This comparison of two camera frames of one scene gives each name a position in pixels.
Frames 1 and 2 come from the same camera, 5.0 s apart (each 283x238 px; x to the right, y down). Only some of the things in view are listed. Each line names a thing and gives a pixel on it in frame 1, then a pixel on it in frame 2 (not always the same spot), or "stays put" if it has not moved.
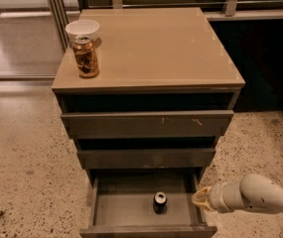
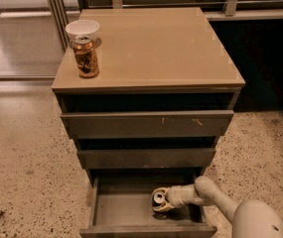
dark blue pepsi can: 160,202 stays put
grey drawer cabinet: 146,127 stays put
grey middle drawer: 146,158 stays put
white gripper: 217,196 → 180,195
